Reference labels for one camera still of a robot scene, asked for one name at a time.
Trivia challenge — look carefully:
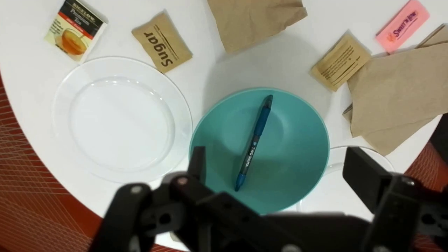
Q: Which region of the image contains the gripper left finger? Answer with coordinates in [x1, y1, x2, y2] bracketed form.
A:
[89, 146, 259, 252]

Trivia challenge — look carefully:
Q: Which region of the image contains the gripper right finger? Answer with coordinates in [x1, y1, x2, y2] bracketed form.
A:
[342, 147, 448, 252]

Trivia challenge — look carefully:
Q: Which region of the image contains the blue pen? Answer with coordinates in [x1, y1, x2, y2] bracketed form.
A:
[234, 94, 274, 192]

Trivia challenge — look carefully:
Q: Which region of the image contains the clear plastic plate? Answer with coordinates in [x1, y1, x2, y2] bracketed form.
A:
[296, 145, 396, 222]
[52, 56, 193, 184]

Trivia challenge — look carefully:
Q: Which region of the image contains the brown paper napkin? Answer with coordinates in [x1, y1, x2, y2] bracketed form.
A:
[207, 0, 308, 54]
[342, 24, 448, 156]

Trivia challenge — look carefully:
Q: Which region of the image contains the teal bowl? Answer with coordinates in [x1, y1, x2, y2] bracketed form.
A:
[189, 87, 330, 215]

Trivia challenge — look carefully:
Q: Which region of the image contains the brown sugar packet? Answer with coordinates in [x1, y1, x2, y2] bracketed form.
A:
[132, 12, 193, 74]
[310, 33, 372, 92]

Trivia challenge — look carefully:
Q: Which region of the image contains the pink sweetener packet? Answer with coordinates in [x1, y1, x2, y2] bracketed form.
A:
[376, 0, 430, 53]

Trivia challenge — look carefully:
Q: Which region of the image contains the tea bag packet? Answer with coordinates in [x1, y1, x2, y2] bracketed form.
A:
[44, 0, 108, 64]

